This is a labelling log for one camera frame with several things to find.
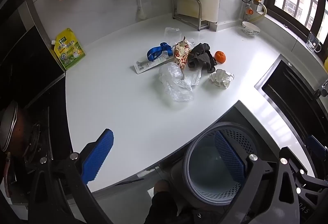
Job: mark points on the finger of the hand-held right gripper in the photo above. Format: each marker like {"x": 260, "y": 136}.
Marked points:
{"x": 316, "y": 143}

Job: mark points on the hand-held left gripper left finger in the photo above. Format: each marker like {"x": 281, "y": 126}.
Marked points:
{"x": 98, "y": 157}

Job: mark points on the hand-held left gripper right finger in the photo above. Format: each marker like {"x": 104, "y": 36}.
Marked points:
{"x": 229, "y": 157}

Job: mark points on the grey perforated waste bin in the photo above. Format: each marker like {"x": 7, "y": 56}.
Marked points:
{"x": 205, "y": 162}

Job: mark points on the white tissue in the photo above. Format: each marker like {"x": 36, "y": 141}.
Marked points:
{"x": 221, "y": 78}

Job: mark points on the clear plastic bag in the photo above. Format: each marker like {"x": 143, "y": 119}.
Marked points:
{"x": 171, "y": 78}

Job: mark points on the orange tangerine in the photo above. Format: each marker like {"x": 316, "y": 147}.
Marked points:
{"x": 220, "y": 57}

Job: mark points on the clear toothbrush package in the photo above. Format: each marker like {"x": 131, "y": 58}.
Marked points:
{"x": 143, "y": 66}

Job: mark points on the dark grey cloth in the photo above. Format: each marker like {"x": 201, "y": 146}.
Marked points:
{"x": 202, "y": 58}

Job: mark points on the red white snack wrapper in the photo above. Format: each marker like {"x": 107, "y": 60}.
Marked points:
{"x": 180, "y": 56}

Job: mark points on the white printed plastic package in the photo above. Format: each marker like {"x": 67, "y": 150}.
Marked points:
{"x": 191, "y": 46}

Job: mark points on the clear plastic cup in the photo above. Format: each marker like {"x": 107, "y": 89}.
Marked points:
{"x": 172, "y": 35}

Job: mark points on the metal sink faucet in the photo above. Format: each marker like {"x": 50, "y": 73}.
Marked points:
{"x": 323, "y": 88}

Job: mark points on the black kitchen sink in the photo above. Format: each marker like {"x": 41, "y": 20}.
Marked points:
{"x": 287, "y": 90}

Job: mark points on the person's leg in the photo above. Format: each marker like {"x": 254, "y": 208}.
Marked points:
{"x": 164, "y": 188}

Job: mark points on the brown cooking pot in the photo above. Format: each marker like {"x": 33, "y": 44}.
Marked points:
{"x": 15, "y": 126}

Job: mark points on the clear glass mug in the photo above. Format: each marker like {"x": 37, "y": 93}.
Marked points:
{"x": 313, "y": 43}

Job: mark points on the yellow seasoning pouch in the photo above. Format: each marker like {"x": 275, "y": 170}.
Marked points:
{"x": 68, "y": 51}

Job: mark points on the black integrated stove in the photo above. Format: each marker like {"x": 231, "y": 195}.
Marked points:
{"x": 30, "y": 60}

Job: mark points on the white patterned bowl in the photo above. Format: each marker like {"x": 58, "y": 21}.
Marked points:
{"x": 250, "y": 29}

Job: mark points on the steel cutting board rack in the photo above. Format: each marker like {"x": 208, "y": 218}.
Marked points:
{"x": 199, "y": 16}

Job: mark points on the orange white gas regulator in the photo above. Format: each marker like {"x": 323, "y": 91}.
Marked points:
{"x": 249, "y": 12}

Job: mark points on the blue white bottle brush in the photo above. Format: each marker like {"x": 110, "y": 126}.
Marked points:
{"x": 139, "y": 1}

